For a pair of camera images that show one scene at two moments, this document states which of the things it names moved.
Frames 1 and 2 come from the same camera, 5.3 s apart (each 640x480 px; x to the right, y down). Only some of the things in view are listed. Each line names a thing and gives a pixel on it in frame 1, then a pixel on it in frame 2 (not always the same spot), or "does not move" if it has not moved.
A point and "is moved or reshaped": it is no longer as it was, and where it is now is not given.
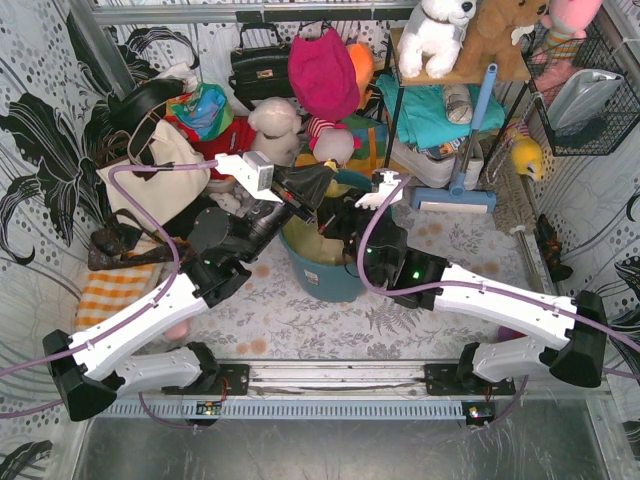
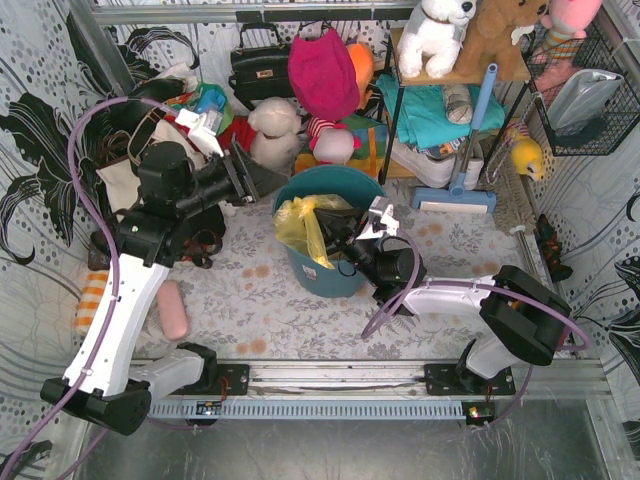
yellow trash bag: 303,234 is moved or reshaped
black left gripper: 292,201 → 240,171
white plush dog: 435,31 does not move
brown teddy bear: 488,39 does not move
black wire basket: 587,94 does not move
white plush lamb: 276,122 does not move
